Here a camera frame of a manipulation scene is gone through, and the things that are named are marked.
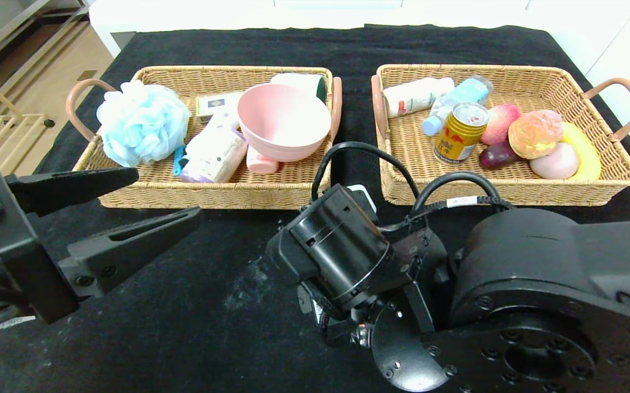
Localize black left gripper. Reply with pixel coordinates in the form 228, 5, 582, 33
0, 167, 203, 325

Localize woven wicker basket brown handles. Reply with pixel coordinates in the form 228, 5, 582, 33
370, 64, 630, 206
65, 65, 343, 211

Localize small green gold card box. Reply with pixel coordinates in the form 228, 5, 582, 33
196, 91, 244, 123

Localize pink bowl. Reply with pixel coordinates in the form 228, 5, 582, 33
237, 83, 333, 163

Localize yellow drink can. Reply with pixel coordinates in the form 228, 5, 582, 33
434, 102, 490, 165

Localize wooden rack with wheels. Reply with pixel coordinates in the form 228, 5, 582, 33
0, 61, 56, 178

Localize clear water bottle blue label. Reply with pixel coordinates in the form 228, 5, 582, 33
422, 76, 494, 136

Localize thin dark left arm cable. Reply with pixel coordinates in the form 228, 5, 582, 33
0, 314, 37, 340

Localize red peach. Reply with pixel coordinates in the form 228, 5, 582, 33
481, 105, 522, 146

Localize pale pink round fruit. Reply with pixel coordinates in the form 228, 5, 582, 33
530, 142, 581, 180

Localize purple eggplant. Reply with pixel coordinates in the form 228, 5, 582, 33
478, 143, 524, 170

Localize white bottle black cap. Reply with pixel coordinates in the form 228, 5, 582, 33
206, 109, 240, 134

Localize light blue bath loofah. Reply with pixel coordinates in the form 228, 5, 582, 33
97, 79, 191, 169

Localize teal mug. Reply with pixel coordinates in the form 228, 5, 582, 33
270, 73, 328, 104

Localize white milk bottle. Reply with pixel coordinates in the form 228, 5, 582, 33
383, 77, 455, 119

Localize orange bread bun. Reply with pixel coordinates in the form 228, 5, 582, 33
508, 109, 565, 160

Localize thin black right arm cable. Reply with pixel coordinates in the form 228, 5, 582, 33
412, 171, 506, 216

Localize yellow banana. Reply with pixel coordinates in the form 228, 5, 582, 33
560, 121, 602, 181

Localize white furniture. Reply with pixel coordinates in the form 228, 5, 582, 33
88, 0, 544, 58

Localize black table cloth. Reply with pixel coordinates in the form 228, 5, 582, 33
0, 25, 630, 393

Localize small pink bottle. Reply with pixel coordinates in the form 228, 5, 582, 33
246, 145, 280, 175

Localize white canister purple top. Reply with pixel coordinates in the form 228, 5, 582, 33
178, 127, 249, 183

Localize white cabinet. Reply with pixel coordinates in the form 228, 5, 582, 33
525, 0, 630, 181

